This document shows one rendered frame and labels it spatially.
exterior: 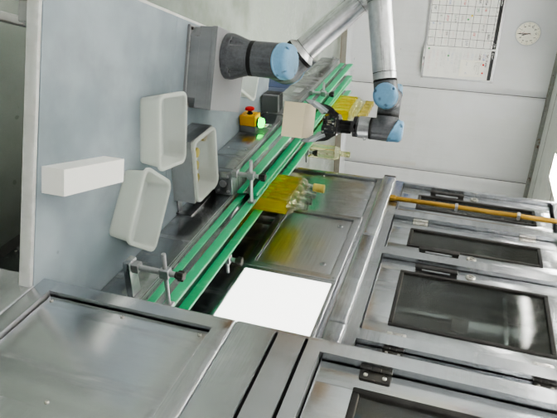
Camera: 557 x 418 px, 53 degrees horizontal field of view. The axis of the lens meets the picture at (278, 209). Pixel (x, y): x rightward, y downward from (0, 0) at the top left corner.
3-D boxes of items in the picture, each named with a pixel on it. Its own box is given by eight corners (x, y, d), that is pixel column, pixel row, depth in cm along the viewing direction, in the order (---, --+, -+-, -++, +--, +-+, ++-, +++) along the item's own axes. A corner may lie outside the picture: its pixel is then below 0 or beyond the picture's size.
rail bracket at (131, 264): (109, 298, 156) (183, 315, 150) (100, 246, 148) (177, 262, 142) (118, 289, 160) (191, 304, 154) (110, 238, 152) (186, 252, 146)
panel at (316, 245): (190, 349, 166) (302, 376, 156) (189, 342, 164) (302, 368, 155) (283, 211, 241) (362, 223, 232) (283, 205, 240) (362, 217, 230)
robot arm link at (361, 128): (373, 117, 196) (370, 140, 197) (360, 115, 197) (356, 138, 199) (370, 116, 189) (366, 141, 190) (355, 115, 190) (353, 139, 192)
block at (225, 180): (214, 194, 208) (232, 196, 206) (213, 171, 204) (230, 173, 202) (218, 190, 211) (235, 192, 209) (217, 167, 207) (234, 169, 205)
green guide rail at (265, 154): (236, 175, 207) (256, 178, 205) (235, 172, 207) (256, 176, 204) (340, 64, 354) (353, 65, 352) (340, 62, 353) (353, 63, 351)
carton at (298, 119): (284, 100, 195) (305, 103, 193) (297, 103, 210) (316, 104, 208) (280, 135, 197) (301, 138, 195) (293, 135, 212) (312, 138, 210)
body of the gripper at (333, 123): (321, 111, 192) (356, 115, 189) (326, 112, 200) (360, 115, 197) (318, 133, 194) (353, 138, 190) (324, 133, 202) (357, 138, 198)
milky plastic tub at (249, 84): (235, 100, 235) (254, 102, 233) (215, 85, 213) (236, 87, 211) (242, 60, 235) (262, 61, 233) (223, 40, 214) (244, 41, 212)
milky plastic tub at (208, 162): (175, 201, 192) (198, 205, 190) (169, 139, 181) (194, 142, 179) (197, 180, 206) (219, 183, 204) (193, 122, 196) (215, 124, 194)
